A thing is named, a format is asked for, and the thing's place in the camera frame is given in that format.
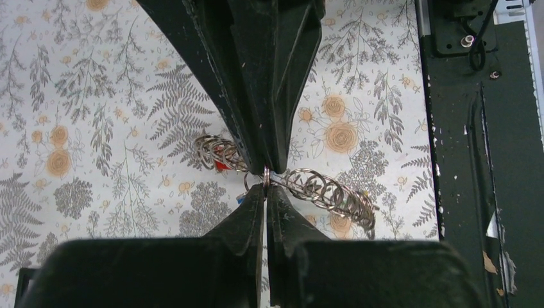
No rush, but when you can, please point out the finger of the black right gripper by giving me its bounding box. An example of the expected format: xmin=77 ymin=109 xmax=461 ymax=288
xmin=255 ymin=1 xmax=325 ymax=174
xmin=140 ymin=1 xmax=268 ymax=175

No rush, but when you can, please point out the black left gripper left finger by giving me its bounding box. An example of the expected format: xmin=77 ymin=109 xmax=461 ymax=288
xmin=16 ymin=185 xmax=264 ymax=307

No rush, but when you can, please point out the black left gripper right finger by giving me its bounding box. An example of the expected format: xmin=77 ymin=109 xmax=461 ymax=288
xmin=267 ymin=186 xmax=484 ymax=307

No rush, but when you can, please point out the metal keyring chain with keys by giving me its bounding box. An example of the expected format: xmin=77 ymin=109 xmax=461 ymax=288
xmin=194 ymin=134 xmax=380 ymax=240

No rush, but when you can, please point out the floral patterned table mat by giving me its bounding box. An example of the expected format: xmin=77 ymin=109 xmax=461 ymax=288
xmin=1 ymin=1 xmax=438 ymax=307

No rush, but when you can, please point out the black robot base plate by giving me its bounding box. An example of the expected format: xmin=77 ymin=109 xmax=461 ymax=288
xmin=416 ymin=1 xmax=543 ymax=307

